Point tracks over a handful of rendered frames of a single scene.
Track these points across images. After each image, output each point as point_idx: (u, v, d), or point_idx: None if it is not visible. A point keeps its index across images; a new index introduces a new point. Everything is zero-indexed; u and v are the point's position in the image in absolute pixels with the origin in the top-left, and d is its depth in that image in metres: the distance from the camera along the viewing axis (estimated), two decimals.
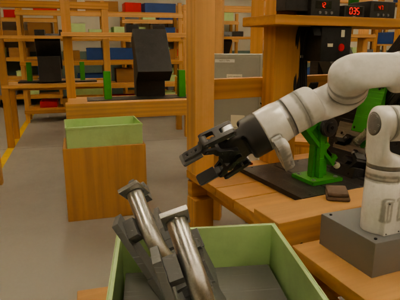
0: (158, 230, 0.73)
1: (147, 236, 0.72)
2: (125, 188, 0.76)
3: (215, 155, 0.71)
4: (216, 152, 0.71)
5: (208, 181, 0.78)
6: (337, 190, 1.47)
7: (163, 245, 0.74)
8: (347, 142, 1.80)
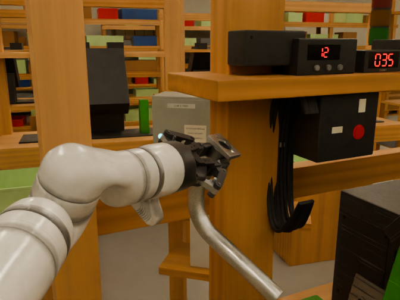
0: (195, 187, 0.73)
1: None
2: (220, 137, 0.72)
3: None
4: None
5: None
6: None
7: (199, 203, 0.74)
8: None
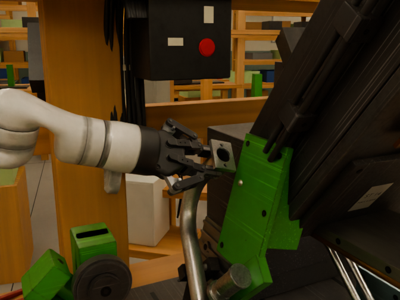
0: None
1: None
2: (225, 146, 0.70)
3: None
4: None
5: (210, 175, 0.70)
6: None
7: (190, 200, 0.75)
8: (213, 276, 0.75)
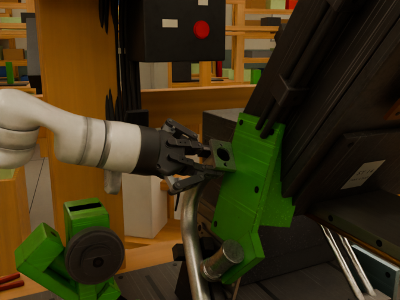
0: None
1: None
2: (225, 146, 0.70)
3: None
4: None
5: (210, 175, 0.70)
6: None
7: (190, 200, 0.75)
8: (207, 256, 0.75)
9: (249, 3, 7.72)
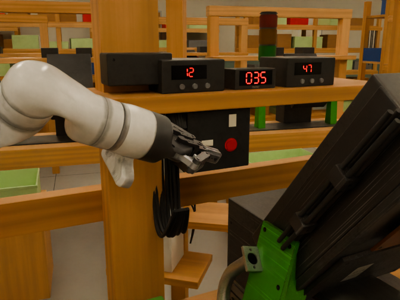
0: (225, 275, 0.96)
1: None
2: (253, 250, 0.91)
3: None
4: None
5: (208, 161, 0.71)
6: None
7: (225, 287, 0.96)
8: None
9: (252, 19, 7.94)
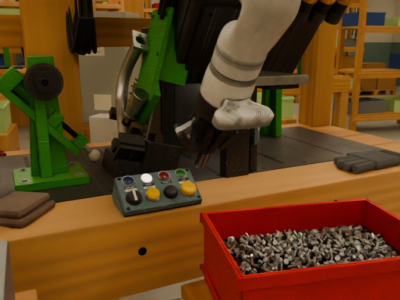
0: (122, 66, 1.04)
1: None
2: (143, 36, 1.00)
3: (208, 146, 0.68)
4: (203, 146, 0.68)
5: (205, 162, 0.72)
6: (12, 202, 0.72)
7: (122, 79, 1.05)
8: None
9: None
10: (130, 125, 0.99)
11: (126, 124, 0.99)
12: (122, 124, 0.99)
